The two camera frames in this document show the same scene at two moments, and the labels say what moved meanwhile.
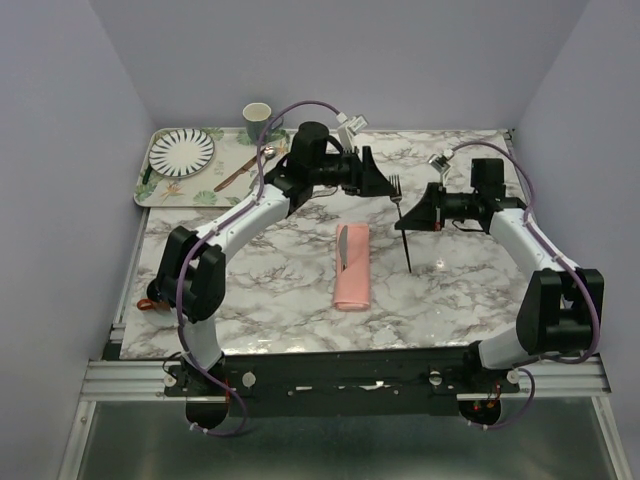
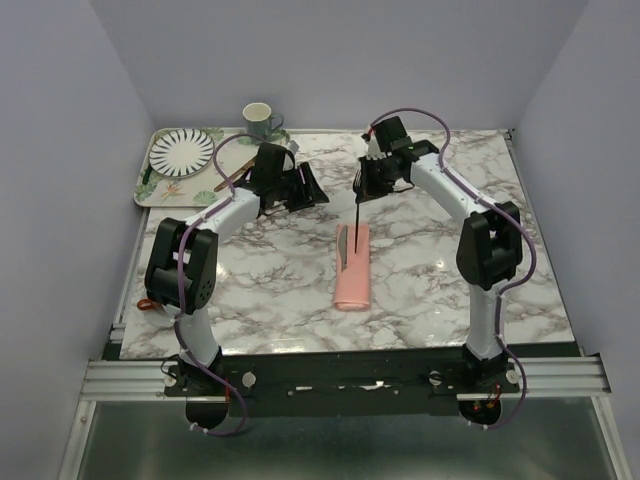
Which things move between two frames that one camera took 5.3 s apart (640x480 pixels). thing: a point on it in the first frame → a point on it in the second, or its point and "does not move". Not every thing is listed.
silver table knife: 342,245 does not move
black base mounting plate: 340,381 does not move
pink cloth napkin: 352,286 does not move
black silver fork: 397,197 → 356,184
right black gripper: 422,217 → 368,190
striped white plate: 181,152 does not move
